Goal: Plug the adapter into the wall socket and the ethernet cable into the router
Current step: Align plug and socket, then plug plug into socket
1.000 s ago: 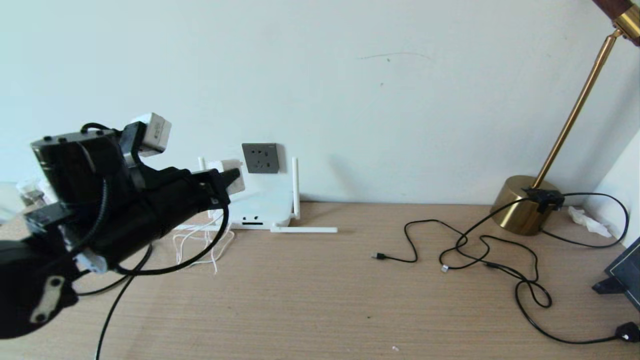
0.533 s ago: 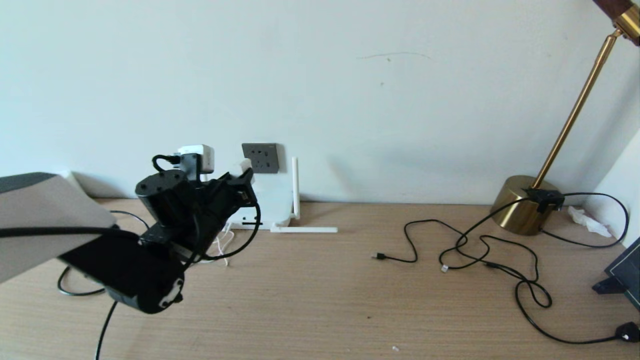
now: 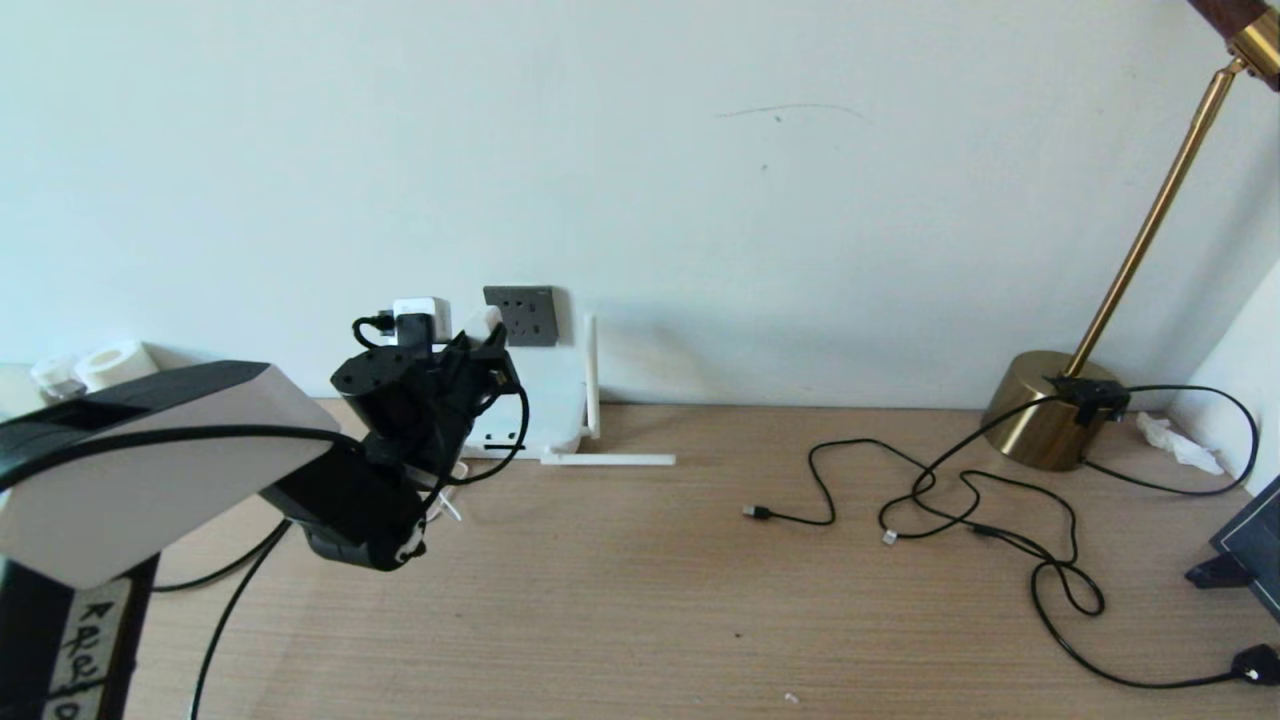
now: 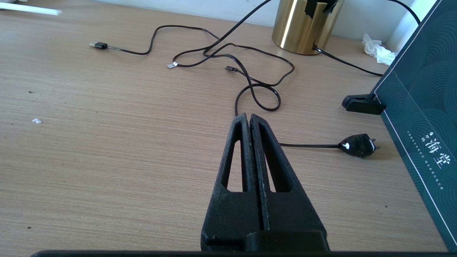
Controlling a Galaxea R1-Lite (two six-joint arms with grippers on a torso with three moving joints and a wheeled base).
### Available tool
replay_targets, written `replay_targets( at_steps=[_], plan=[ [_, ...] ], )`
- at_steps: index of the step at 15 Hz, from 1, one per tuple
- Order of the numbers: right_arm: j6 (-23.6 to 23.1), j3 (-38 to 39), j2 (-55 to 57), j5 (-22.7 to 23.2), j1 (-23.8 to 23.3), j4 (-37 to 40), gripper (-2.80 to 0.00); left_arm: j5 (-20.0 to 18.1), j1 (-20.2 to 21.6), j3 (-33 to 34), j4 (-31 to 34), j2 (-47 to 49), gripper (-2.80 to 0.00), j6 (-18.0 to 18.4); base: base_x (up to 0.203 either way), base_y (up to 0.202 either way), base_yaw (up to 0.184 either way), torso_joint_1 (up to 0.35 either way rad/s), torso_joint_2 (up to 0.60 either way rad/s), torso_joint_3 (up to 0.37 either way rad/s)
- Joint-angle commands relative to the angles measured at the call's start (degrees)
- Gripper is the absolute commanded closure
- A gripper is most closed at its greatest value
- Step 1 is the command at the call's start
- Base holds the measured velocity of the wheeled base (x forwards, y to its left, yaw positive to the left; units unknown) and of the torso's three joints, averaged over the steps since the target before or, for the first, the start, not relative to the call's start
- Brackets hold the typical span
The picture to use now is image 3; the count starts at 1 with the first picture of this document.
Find white power cord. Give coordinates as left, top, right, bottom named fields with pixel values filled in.
left=425, top=460, right=471, bottom=523

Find black ethernet cable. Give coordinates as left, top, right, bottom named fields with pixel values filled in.
left=150, top=518, right=293, bottom=720

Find white router with antennas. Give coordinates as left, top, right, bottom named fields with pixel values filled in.
left=462, top=314, right=677, bottom=468

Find white paper roll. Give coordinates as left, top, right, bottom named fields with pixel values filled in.
left=75, top=340, right=161, bottom=394

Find brass desk lamp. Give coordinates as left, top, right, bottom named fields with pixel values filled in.
left=982, top=0, right=1280, bottom=473

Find white crumpled tissue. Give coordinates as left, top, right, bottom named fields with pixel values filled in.
left=1137, top=412, right=1227, bottom=477

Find dark panel on stand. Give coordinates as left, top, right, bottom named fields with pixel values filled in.
left=1185, top=475, right=1280, bottom=623

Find grey wall socket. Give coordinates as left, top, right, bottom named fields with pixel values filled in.
left=483, top=286, right=557, bottom=348

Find black USB cable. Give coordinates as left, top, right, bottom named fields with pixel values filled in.
left=742, top=438, right=1106, bottom=617

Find black lamp power cord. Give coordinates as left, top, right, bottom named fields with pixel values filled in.
left=878, top=375, right=1280, bottom=691

